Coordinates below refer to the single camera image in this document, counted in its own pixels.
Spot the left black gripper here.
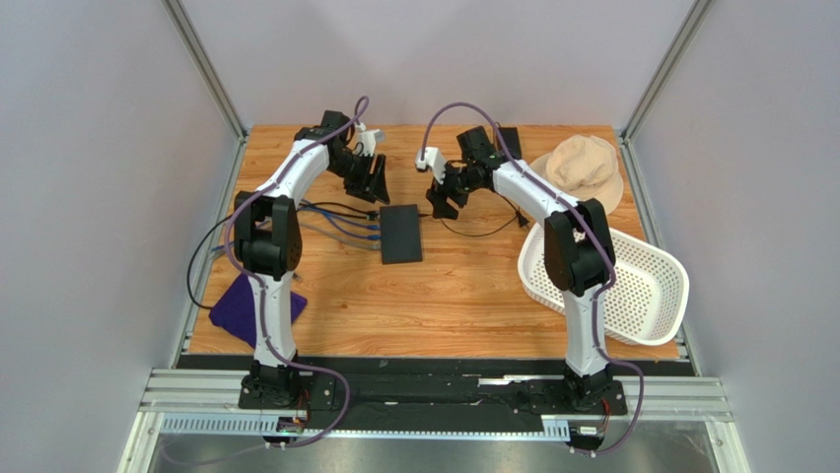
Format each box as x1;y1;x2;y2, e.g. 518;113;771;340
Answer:
328;152;391;206

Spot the black power adapter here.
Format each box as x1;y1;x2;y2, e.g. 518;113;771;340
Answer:
499;127;523;160

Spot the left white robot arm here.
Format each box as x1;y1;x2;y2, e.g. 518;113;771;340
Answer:
225;110;389;409

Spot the beige bucket hat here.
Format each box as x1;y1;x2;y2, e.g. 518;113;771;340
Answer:
530;135;624;215

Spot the black ethernet cable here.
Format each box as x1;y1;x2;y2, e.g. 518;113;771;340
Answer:
186;200;384;309

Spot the blue ethernet cable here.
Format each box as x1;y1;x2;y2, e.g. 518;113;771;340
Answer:
209;203;384;254
321;213;384;242

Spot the purple cloth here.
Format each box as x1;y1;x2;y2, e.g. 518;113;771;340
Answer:
208;272;309;350

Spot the black network switch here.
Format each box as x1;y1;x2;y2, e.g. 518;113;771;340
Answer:
380;204;423;265

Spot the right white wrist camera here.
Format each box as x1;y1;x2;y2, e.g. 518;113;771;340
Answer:
414;147;447;184

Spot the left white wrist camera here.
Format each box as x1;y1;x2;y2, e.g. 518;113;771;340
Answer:
355;122;385;156

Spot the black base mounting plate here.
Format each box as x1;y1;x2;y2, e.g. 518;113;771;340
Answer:
175;354;697;435

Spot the aluminium frame rail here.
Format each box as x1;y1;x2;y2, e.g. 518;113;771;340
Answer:
121;356;749;472

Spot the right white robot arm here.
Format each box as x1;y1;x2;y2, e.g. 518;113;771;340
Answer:
415;126;615;412

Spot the white perforated plastic basket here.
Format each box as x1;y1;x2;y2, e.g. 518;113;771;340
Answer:
518;227;690;346

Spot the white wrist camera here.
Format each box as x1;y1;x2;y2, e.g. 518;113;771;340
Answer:
355;122;385;156
414;147;447;184

